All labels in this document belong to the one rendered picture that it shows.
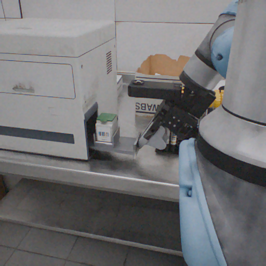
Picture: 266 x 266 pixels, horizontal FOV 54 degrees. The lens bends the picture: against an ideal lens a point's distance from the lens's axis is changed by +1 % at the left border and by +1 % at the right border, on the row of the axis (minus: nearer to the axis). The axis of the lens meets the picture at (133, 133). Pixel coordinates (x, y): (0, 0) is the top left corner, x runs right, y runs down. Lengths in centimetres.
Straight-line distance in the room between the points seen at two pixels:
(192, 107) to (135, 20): 67
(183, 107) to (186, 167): 37
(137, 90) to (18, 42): 26
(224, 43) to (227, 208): 25
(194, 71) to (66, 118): 30
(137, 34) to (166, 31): 12
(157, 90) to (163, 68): 57
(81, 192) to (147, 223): 42
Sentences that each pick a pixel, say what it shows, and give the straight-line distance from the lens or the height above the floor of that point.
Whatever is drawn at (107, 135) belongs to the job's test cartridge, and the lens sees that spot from 63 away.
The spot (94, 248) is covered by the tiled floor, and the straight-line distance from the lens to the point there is 160.
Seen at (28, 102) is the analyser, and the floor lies 102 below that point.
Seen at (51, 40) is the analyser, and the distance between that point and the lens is 58.
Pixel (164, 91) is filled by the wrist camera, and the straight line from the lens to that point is 55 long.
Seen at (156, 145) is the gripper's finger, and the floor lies 93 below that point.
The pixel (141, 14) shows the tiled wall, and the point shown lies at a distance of 116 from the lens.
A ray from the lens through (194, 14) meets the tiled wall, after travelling 114.
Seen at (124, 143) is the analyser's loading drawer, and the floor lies 91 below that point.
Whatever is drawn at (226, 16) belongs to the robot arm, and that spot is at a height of 121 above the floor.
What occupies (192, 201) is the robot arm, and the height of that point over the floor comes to 111.
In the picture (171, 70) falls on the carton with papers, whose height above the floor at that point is 96.
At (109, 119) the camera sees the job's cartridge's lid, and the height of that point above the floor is 98.
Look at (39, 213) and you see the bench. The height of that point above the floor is 27.
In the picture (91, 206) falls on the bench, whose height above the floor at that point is 27.
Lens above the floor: 125
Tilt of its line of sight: 28 degrees down
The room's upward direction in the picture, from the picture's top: straight up
